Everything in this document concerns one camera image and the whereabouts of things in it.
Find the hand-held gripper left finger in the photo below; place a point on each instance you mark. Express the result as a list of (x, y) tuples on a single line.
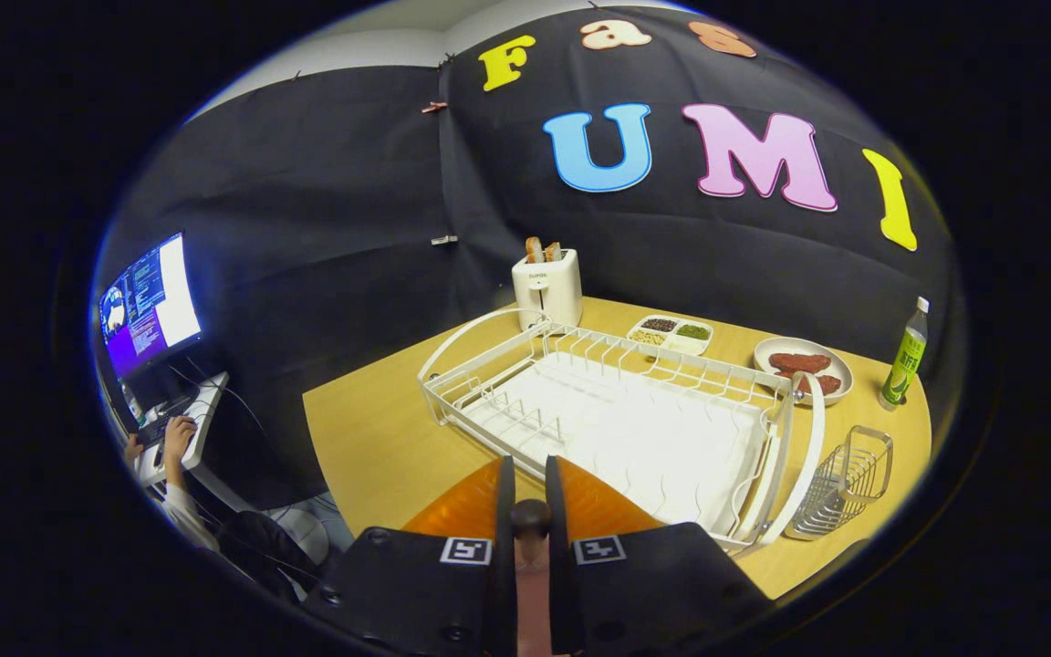
[(416, 593)]

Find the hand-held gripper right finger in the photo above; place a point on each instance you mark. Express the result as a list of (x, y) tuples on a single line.
[(662, 593)]

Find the beige plate with meat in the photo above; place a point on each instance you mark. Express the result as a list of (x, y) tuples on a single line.
[(840, 370)]

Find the white divided condiment tray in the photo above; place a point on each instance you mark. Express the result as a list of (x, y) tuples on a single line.
[(671, 345)]

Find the brown meat piece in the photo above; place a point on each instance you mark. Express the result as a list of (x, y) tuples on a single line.
[(827, 384), (799, 363)]

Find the white desk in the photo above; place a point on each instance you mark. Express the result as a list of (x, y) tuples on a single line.
[(206, 406)]

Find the black keyboard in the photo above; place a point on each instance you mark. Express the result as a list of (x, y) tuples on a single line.
[(156, 429)]

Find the white toaster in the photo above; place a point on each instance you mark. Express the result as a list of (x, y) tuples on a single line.
[(548, 292)]

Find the green label drink bottle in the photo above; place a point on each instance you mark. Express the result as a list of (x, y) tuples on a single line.
[(904, 360)]

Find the toasted bread slice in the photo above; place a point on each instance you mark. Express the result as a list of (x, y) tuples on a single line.
[(553, 252), (535, 249)]

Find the black backdrop cloth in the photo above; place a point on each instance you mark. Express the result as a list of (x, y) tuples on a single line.
[(325, 228)]

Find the computer monitor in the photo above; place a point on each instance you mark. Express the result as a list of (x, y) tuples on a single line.
[(156, 306)]

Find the pink cloth clip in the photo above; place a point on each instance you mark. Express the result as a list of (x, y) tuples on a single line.
[(434, 107)]

